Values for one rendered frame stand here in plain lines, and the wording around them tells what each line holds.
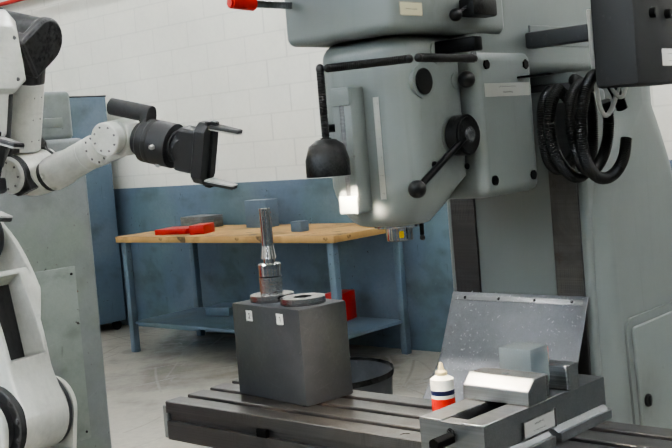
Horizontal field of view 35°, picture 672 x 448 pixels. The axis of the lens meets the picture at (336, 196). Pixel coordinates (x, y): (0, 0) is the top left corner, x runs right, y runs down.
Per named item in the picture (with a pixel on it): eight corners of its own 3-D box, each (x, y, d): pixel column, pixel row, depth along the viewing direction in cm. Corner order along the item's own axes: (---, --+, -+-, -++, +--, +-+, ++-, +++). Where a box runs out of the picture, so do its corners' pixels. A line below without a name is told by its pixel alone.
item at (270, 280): (268, 291, 220) (265, 266, 220) (287, 291, 218) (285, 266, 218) (255, 295, 216) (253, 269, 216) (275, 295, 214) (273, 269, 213)
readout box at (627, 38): (644, 83, 176) (636, -45, 175) (594, 88, 182) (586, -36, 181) (694, 81, 191) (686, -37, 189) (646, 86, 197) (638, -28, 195)
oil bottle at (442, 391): (448, 430, 179) (443, 365, 178) (428, 427, 181) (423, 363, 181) (462, 424, 182) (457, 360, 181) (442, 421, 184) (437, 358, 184)
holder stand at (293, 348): (306, 407, 202) (297, 303, 201) (238, 393, 219) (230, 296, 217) (353, 393, 210) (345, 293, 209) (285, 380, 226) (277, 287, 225)
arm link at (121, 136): (138, 169, 204) (89, 158, 208) (168, 160, 214) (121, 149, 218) (141, 111, 201) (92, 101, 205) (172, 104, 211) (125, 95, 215)
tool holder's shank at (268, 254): (266, 262, 219) (262, 208, 218) (279, 261, 217) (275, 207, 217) (258, 264, 216) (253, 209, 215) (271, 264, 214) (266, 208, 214)
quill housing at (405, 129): (414, 228, 173) (398, 31, 172) (321, 229, 187) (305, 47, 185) (479, 216, 188) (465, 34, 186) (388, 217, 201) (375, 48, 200)
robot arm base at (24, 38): (-34, 71, 217) (-41, 18, 211) (9, 51, 227) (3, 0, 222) (25, 85, 211) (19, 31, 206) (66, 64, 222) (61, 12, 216)
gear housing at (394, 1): (394, 29, 168) (389, -35, 167) (284, 48, 184) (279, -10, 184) (509, 33, 193) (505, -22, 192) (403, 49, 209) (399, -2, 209)
